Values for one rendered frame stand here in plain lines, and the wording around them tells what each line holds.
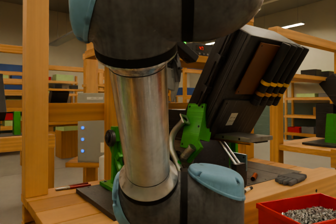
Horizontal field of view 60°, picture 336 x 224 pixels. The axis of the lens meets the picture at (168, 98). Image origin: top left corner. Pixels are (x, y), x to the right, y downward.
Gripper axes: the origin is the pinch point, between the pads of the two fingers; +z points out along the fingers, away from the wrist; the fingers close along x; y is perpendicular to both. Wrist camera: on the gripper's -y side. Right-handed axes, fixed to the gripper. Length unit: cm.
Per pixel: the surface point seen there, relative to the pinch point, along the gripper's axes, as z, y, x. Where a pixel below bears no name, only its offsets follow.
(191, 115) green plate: 8, -39, -35
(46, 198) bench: 41, 18, -60
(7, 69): -75, -52, -722
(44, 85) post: -6, 18, -66
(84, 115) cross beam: 8, -3, -74
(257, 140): 18, -54, -10
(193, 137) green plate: 17, -37, -31
